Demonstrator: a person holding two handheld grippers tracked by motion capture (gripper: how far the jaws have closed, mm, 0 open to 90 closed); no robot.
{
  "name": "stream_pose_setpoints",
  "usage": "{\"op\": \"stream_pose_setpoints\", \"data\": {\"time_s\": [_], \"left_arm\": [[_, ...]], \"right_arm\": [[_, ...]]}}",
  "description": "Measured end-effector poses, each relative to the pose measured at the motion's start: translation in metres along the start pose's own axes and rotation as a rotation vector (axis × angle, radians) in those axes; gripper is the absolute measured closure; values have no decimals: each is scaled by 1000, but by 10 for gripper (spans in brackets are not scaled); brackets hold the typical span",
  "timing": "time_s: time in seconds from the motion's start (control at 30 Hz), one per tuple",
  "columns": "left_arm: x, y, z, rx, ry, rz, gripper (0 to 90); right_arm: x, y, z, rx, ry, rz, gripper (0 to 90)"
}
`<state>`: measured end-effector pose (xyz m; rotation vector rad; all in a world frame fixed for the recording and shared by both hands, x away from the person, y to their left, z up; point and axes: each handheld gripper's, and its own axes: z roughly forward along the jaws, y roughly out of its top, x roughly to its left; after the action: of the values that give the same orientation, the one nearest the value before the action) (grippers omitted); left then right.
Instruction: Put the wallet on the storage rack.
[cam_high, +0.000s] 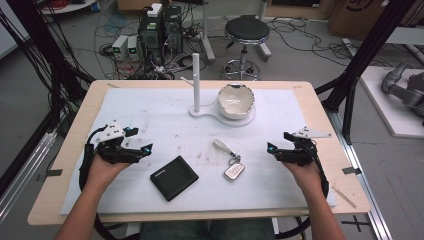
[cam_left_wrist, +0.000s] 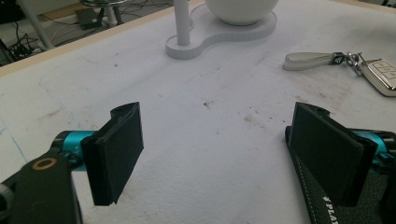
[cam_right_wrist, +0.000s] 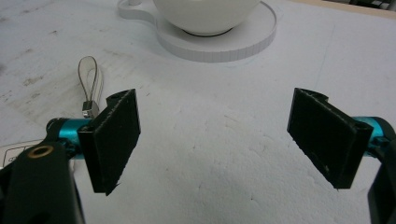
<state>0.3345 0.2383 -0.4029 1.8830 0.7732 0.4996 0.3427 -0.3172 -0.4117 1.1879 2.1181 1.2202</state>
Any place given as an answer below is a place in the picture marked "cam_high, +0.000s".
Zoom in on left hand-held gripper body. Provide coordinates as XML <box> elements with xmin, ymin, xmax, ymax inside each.
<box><xmin>85</xmin><ymin>120</ymin><xmax>143</xmax><ymax>165</ymax></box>

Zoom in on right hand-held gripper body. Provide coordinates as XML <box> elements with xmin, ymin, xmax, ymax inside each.
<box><xmin>276</xmin><ymin>126</ymin><xmax>333</xmax><ymax>167</ymax></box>

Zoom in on person's right hand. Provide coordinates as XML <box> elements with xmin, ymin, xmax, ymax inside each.
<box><xmin>283</xmin><ymin>161</ymin><xmax>323</xmax><ymax>196</ymax></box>

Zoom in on person's left hand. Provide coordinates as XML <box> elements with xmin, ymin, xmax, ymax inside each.
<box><xmin>86</xmin><ymin>154</ymin><xmax>132</xmax><ymax>193</ymax></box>

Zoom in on white foam mat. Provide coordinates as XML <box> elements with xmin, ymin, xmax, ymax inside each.
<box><xmin>59</xmin><ymin>87</ymin><xmax>338</xmax><ymax>215</ymax></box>

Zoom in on wooden table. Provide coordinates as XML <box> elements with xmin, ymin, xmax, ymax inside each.
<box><xmin>27</xmin><ymin>79</ymin><xmax>372</xmax><ymax>227</ymax></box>

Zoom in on black leather wallet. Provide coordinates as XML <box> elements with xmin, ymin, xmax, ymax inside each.
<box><xmin>149</xmin><ymin>155</ymin><xmax>200</xmax><ymax>202</ymax></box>

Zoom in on white eggshell-shaped bowl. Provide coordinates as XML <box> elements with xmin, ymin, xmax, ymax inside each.
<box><xmin>217</xmin><ymin>83</ymin><xmax>256</xmax><ymax>121</ymax></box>

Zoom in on thin wooden stick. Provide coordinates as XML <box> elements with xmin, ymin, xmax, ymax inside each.
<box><xmin>331</xmin><ymin>185</ymin><xmax>358</xmax><ymax>210</ymax></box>

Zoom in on white stand with pole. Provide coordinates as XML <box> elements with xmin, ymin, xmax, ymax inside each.
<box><xmin>180</xmin><ymin>52</ymin><xmax>257</xmax><ymax>128</ymax></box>

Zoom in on small grey power unit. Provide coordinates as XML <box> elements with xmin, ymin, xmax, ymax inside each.
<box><xmin>127</xmin><ymin>35</ymin><xmax>141</xmax><ymax>62</ymax></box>
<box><xmin>111</xmin><ymin>34</ymin><xmax>130</xmax><ymax>62</ymax></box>

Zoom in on black tape cross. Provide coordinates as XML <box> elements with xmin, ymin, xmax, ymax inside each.
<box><xmin>341</xmin><ymin>214</ymin><xmax>371</xmax><ymax>233</ymax></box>

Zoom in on white base board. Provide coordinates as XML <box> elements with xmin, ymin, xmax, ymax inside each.
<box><xmin>359</xmin><ymin>65</ymin><xmax>424</xmax><ymax>140</ymax></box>

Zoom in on black computer tower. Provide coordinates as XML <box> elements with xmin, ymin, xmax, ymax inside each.
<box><xmin>137</xmin><ymin>13</ymin><xmax>165</xmax><ymax>66</ymax></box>
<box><xmin>162</xmin><ymin>4</ymin><xmax>184</xmax><ymax>55</ymax></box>

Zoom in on person's legs in jeans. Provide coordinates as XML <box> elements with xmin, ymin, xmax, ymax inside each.
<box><xmin>139</xmin><ymin>217</ymin><xmax>278</xmax><ymax>240</ymax></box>

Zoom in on white metal stand leg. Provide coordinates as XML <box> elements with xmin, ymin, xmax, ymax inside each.
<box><xmin>257</xmin><ymin>0</ymin><xmax>273</xmax><ymax>62</ymax></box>
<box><xmin>199</xmin><ymin>0</ymin><xmax>217</xmax><ymax>64</ymax></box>

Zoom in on black round stool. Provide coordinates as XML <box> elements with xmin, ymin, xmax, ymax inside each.
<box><xmin>222</xmin><ymin>14</ymin><xmax>271</xmax><ymax>81</ymax></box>

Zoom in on white box on computer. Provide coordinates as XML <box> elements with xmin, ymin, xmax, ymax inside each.
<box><xmin>146</xmin><ymin>2</ymin><xmax>164</xmax><ymax>18</ymax></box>

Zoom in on round white table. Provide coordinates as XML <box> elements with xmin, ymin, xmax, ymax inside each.
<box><xmin>39</xmin><ymin>0</ymin><xmax>98</xmax><ymax>16</ymax></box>

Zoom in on cardboard box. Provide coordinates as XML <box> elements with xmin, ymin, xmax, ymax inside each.
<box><xmin>327</xmin><ymin>0</ymin><xmax>424</xmax><ymax>42</ymax></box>

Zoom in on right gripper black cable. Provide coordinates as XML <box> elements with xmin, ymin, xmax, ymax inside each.
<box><xmin>275</xmin><ymin>139</ymin><xmax>331</xmax><ymax>240</ymax></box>

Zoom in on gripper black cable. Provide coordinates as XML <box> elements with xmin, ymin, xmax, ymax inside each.
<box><xmin>275</xmin><ymin>139</ymin><xmax>331</xmax><ymax>240</ymax></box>
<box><xmin>78</xmin><ymin>124</ymin><xmax>141</xmax><ymax>240</ymax></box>

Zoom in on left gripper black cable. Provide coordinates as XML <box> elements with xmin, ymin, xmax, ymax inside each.
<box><xmin>78</xmin><ymin>124</ymin><xmax>141</xmax><ymax>240</ymax></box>

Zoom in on car key with leather strap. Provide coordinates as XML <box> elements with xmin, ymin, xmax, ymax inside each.
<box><xmin>213</xmin><ymin>139</ymin><xmax>246</xmax><ymax>182</ymax></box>

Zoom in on aluminium rail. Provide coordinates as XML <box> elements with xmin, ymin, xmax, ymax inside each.
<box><xmin>0</xmin><ymin>130</ymin><xmax>58</xmax><ymax>223</ymax></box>
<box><xmin>326</xmin><ymin>109</ymin><xmax>395</xmax><ymax>240</ymax></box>

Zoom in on tangle of floor cables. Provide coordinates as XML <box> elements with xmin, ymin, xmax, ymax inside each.
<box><xmin>93</xmin><ymin>6</ymin><xmax>394</xmax><ymax>81</ymax></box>

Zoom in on black frame post with cables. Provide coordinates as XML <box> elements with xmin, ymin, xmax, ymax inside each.
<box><xmin>0</xmin><ymin>0</ymin><xmax>96</xmax><ymax>134</ymax></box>

